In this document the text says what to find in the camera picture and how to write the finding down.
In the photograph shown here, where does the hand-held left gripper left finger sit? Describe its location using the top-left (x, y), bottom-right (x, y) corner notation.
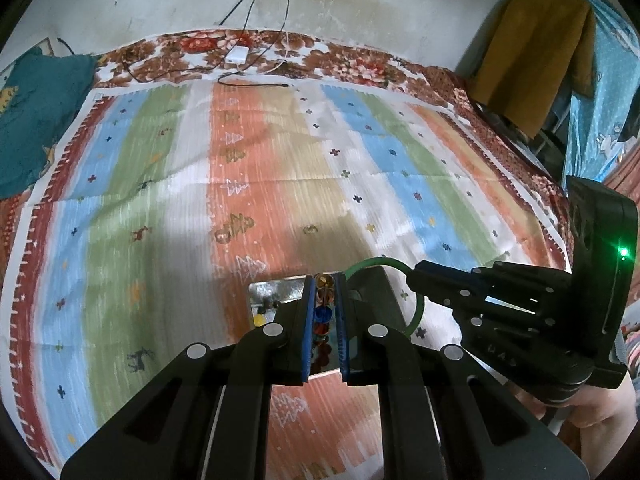
top-left (60, 274), bottom-right (321, 480)

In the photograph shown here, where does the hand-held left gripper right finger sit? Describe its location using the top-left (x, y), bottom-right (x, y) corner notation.
top-left (334, 272), bottom-right (591, 480)

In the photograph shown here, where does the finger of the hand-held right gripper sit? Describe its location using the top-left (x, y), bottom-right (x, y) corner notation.
top-left (406, 271), bottom-right (556, 331)
top-left (414, 259), bottom-right (573, 297)

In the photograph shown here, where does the red bead bracelet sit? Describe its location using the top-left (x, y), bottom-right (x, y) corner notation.
top-left (312, 272), bottom-right (337, 361)

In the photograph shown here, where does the silver metal tin box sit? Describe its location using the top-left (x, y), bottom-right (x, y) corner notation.
top-left (247, 267), bottom-right (416, 376)

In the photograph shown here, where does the green bangle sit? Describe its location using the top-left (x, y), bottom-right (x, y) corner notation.
top-left (345, 256), bottom-right (427, 341)

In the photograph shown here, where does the person's right hand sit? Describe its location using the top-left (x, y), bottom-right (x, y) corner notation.
top-left (515, 367), bottom-right (640, 433)

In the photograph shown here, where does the blue printed hanging cloth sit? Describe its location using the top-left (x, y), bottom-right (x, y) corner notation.
top-left (565, 0), bottom-right (640, 187)

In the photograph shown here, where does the striped colourful mat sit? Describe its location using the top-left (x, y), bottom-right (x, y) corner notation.
top-left (0, 80), bottom-right (571, 480)

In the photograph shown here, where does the yellow hanging cloth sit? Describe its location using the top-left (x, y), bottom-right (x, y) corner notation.
top-left (470, 0), bottom-right (598, 138)

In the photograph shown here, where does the teal pillow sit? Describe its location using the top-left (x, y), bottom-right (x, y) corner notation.
top-left (0, 47), bottom-right (98, 201)

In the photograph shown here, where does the black cable with plug end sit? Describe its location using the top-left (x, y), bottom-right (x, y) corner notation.
top-left (217, 72), bottom-right (290, 89)

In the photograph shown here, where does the white cable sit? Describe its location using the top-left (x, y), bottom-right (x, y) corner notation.
top-left (270, 0), bottom-right (294, 73)

